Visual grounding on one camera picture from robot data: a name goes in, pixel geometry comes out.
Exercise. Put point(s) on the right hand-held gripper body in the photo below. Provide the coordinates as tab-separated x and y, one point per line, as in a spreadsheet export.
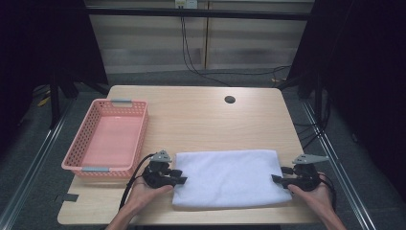
304	179

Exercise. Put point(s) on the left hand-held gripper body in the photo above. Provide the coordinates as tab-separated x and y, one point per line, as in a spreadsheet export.
156	177

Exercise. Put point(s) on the white cat-print towel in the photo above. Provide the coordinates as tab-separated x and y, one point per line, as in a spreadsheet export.
230	179

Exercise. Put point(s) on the pink plastic basket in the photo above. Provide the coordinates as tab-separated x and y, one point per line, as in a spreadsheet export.
108	140

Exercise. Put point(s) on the person's right hand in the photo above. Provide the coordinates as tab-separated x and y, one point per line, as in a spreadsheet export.
316	196

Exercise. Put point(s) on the person's left hand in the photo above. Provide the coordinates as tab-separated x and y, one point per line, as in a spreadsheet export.
146	196

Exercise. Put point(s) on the black metal stand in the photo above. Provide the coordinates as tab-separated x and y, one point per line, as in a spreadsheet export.
318	102
54	102

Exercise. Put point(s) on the black tape strip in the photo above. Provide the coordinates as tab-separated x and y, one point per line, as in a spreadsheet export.
68	197

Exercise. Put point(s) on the black table grommet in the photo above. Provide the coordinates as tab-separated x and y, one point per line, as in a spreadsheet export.
230	99

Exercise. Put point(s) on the black curtain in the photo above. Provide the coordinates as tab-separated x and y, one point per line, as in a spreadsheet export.
367	80
38	48

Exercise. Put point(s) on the yellow floor item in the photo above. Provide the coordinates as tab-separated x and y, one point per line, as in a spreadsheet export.
44	101

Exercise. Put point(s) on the black horizontal bar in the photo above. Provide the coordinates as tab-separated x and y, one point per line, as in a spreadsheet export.
191	13

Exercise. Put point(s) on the metal floor rail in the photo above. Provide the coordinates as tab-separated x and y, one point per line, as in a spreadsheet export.
32	169
338	140

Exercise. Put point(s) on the white wall socket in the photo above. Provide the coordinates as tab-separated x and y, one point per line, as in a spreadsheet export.
186	3

